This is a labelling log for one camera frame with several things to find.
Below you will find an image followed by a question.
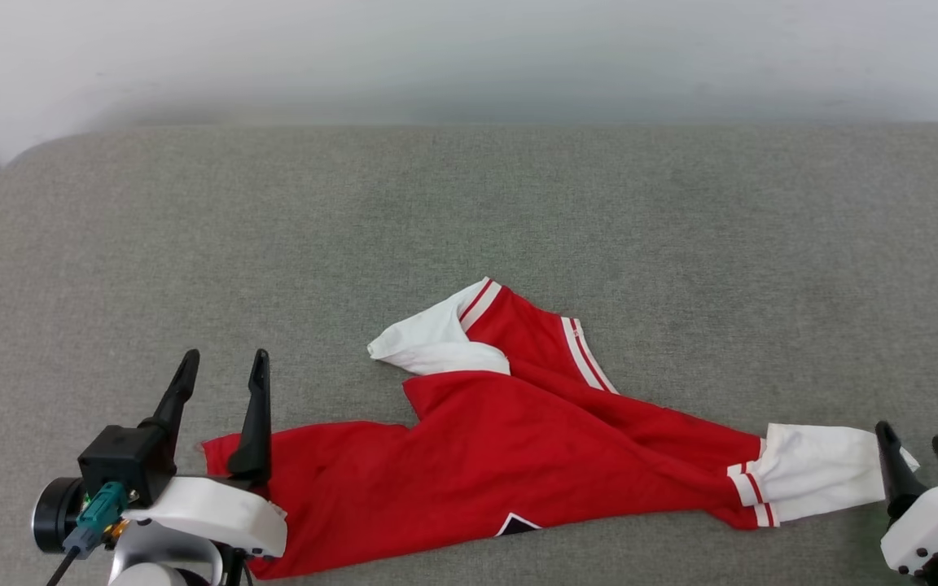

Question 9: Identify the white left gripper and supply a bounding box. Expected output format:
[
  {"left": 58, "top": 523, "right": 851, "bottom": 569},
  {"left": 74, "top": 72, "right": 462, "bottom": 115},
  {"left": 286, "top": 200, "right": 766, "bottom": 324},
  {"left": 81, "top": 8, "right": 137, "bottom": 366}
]
[{"left": 122, "top": 349, "right": 288, "bottom": 560}]

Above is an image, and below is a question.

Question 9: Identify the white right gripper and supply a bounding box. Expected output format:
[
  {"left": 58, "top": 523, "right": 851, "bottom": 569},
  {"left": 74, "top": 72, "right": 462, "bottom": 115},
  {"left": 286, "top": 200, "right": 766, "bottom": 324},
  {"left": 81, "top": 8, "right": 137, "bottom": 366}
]
[{"left": 875, "top": 420, "right": 938, "bottom": 576}]

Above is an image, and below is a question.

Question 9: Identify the grey fabric sofa cushion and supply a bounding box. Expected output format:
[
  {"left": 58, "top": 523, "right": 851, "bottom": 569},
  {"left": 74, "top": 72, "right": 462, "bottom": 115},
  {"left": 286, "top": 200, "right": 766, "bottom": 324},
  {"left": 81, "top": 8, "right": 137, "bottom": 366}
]
[{"left": 0, "top": 122, "right": 938, "bottom": 586}]

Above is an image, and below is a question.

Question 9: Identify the red and white basketball jersey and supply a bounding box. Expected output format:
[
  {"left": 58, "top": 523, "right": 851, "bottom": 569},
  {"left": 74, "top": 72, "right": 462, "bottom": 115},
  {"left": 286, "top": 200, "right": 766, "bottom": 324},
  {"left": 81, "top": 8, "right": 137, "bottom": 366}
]
[{"left": 201, "top": 277, "right": 921, "bottom": 581}]

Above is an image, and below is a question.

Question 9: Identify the camera cable with teal connector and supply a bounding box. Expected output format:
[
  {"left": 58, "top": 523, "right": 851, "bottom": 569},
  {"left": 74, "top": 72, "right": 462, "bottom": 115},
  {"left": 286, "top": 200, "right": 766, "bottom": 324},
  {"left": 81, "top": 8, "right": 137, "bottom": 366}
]
[{"left": 45, "top": 481, "right": 129, "bottom": 586}]

